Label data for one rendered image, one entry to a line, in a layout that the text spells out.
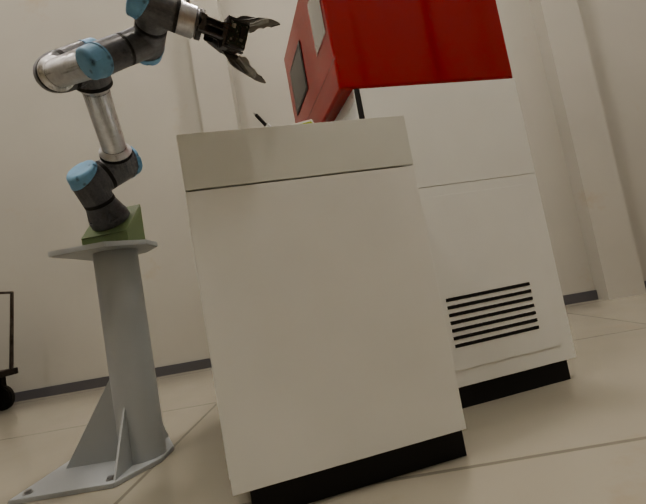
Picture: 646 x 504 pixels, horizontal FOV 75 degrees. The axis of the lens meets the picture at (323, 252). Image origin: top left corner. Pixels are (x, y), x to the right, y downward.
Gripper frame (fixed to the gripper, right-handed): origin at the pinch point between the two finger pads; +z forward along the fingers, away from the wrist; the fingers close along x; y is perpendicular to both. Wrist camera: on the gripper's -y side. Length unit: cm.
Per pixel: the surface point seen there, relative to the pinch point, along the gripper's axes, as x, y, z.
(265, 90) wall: 18, -280, 64
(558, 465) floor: -76, 67, 76
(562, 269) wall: -57, -119, 309
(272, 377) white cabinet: -76, 34, 11
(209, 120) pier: -22, -272, 21
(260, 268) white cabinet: -52, 22, 5
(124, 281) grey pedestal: -87, -43, -24
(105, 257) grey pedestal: -80, -47, -32
